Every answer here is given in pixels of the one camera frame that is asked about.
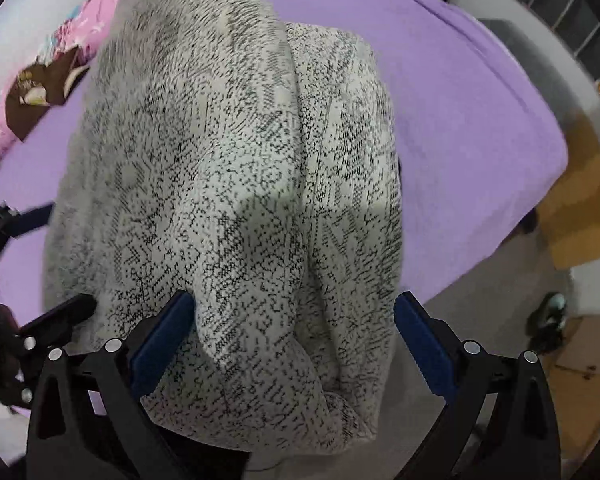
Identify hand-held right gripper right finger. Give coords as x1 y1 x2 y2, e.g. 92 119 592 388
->
394 291 561 480

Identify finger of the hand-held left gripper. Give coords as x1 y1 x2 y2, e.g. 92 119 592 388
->
15 294 98 356
0 202 56 281

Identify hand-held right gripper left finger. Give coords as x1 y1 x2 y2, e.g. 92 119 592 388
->
25 289 253 480

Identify grey fleece jacket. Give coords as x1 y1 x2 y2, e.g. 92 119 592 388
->
42 0 405 457

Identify black teal slipper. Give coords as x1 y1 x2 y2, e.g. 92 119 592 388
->
527 292 568 356

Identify brown cartoon pillow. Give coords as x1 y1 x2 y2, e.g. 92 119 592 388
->
5 47 93 142

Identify flat cardboard sheet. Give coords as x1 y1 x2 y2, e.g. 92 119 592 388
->
545 312 600 466

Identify pink blue floral quilt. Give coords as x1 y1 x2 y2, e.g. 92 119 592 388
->
0 0 266 211

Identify cardboard box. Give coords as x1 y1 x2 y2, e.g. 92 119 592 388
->
535 110 600 271

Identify purple bed sheet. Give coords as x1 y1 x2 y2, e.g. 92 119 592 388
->
0 0 570 331

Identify dark slatted panel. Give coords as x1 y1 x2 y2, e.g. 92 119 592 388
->
455 0 600 86

